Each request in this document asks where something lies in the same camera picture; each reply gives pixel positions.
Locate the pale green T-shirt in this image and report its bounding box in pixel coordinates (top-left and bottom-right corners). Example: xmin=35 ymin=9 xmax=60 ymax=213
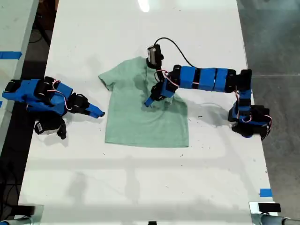
xmin=97 ymin=56 xmax=190 ymax=148

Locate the long blue tape strip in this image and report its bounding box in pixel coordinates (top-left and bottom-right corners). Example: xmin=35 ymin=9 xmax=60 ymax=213
xmin=0 ymin=51 xmax=23 ymax=60

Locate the white side table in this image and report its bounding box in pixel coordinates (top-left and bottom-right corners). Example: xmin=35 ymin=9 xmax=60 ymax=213
xmin=0 ymin=0 xmax=40 ymax=150

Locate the short blue tape strip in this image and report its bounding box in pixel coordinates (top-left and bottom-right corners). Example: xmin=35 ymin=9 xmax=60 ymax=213
xmin=259 ymin=188 xmax=273 ymax=198

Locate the small black box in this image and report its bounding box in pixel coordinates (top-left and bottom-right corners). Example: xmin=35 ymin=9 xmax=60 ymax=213
xmin=257 ymin=202 xmax=282 ymax=213

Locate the red white arm wire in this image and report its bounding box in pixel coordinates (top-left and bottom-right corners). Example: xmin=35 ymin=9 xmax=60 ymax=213
xmin=233 ymin=85 xmax=253 ymax=123
xmin=52 ymin=79 xmax=74 ymax=111

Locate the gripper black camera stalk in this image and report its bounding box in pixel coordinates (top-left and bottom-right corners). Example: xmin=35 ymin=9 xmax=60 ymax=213
xmin=55 ymin=116 xmax=68 ymax=140
xmin=146 ymin=54 xmax=165 ymax=82

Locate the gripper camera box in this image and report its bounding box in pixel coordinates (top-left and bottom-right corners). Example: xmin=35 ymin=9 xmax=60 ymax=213
xmin=147 ymin=44 xmax=163 ymax=66
xmin=34 ymin=118 xmax=60 ymax=135

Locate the black camera cable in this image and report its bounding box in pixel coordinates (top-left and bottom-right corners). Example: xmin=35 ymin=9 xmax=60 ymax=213
xmin=154 ymin=37 xmax=203 ymax=70

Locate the black floor cable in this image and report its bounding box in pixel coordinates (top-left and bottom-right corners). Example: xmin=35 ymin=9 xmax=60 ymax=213
xmin=29 ymin=22 xmax=51 ymax=44

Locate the metal clamp bracket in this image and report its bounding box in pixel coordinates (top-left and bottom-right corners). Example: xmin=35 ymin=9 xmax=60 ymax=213
xmin=248 ymin=201 xmax=282 ymax=225
xmin=0 ymin=204 xmax=45 ymax=225

